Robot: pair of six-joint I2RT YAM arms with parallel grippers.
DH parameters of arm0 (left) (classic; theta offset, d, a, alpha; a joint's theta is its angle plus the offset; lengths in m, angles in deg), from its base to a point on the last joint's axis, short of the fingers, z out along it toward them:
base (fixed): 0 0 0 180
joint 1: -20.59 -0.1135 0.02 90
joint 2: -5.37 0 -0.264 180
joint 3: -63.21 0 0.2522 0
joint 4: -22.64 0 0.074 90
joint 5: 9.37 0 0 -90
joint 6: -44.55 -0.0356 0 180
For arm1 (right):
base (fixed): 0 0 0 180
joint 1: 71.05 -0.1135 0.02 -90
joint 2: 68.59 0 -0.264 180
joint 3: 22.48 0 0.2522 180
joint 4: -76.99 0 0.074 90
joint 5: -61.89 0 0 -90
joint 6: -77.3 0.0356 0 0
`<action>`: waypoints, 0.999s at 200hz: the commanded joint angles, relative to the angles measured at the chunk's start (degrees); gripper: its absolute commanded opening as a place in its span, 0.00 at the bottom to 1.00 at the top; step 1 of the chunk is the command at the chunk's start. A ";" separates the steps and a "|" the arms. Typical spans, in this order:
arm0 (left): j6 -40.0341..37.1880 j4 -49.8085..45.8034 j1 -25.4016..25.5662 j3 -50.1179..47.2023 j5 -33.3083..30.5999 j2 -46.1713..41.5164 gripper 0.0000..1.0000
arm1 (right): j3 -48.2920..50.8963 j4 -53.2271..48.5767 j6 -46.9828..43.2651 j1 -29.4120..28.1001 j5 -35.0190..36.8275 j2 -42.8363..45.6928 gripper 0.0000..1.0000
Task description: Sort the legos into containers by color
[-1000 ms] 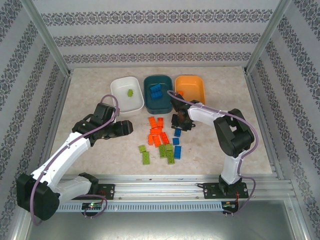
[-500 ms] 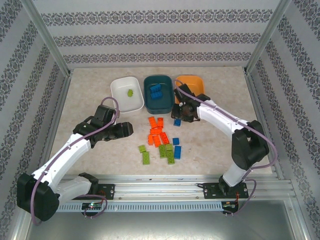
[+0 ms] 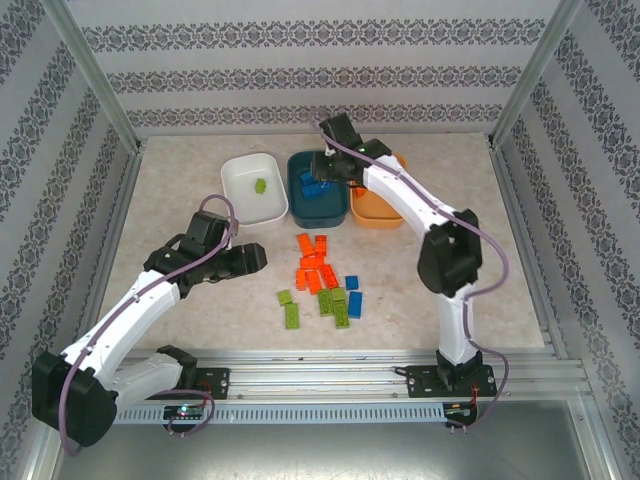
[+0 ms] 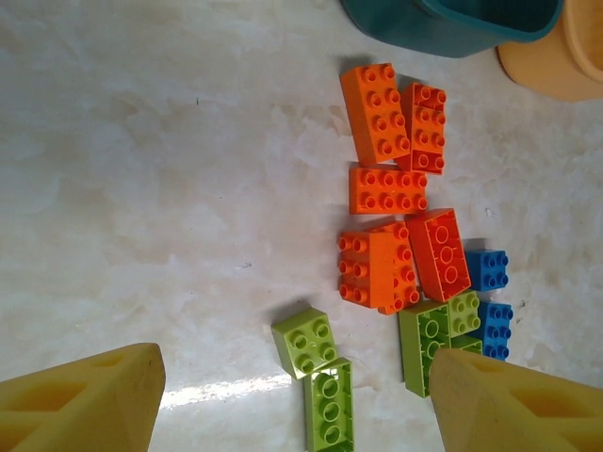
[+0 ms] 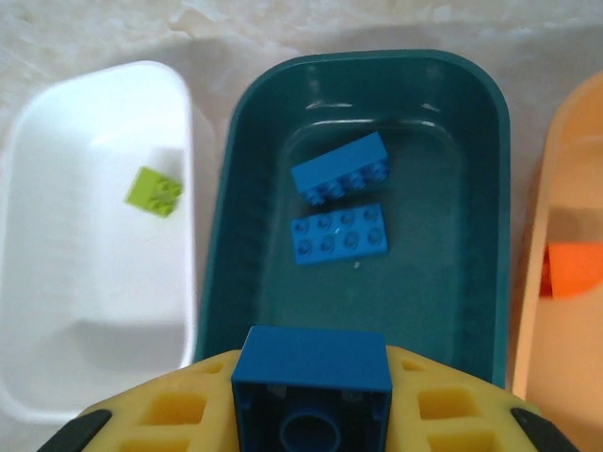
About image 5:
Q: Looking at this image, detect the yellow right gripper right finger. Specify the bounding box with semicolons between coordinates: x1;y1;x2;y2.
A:
383;344;574;452

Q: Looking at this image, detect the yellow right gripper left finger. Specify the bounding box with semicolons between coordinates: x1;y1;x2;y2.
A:
40;347;246;452

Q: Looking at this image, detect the blue two-by-two lego brick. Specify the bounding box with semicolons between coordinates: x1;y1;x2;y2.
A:
230;325;395;452

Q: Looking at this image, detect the orange curved lego piece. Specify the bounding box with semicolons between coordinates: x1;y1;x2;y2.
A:
540;243;603;300

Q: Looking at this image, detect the blue two-by-four lego brick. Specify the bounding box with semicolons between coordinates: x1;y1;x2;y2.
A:
290;131;391;207
290;201;392;266

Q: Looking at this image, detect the green two-by-two lego brick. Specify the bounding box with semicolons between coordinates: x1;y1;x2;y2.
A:
123;167;185;220

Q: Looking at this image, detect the white plastic container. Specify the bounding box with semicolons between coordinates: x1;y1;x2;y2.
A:
0;59;197;425

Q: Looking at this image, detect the teal plastic container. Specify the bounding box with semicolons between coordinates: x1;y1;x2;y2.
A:
193;48;513;390

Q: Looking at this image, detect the orange plastic container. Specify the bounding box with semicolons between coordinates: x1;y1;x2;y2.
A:
511;70;603;415

